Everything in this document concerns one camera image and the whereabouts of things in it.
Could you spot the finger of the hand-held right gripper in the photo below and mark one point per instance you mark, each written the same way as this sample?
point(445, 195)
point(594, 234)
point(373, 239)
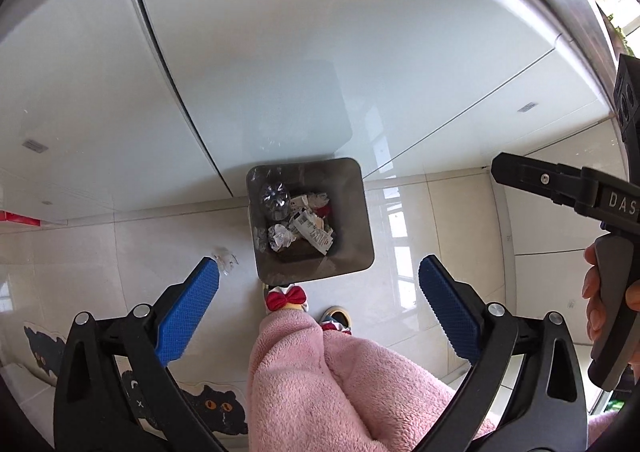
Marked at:
point(535, 176)
point(629, 101)

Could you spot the white printed packet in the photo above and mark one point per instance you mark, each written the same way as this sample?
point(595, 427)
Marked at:
point(310, 227)

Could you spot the steel trash bin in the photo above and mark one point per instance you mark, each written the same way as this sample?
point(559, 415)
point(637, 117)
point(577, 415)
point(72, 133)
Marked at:
point(350, 212)

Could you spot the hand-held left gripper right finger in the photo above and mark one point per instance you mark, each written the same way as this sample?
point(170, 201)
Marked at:
point(450, 312)

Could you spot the slipper with red bow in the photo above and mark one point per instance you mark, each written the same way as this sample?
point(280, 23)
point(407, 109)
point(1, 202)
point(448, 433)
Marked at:
point(285, 299)
point(336, 319)

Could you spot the pink fleece pants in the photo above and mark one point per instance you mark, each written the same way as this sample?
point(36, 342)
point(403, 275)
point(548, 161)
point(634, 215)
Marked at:
point(325, 382)

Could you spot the clear plastic wrapper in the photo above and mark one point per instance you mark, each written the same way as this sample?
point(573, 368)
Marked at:
point(225, 259)

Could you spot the red strip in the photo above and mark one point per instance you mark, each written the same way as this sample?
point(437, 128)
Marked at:
point(17, 218)

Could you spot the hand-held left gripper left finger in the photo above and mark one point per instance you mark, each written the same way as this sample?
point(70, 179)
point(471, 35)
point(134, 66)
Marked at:
point(187, 312)

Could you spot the person's right hand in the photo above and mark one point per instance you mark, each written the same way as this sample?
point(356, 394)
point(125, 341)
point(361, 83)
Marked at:
point(592, 292)

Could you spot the black cat floor mat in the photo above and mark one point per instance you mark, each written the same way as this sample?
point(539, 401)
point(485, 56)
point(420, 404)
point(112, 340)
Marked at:
point(220, 407)

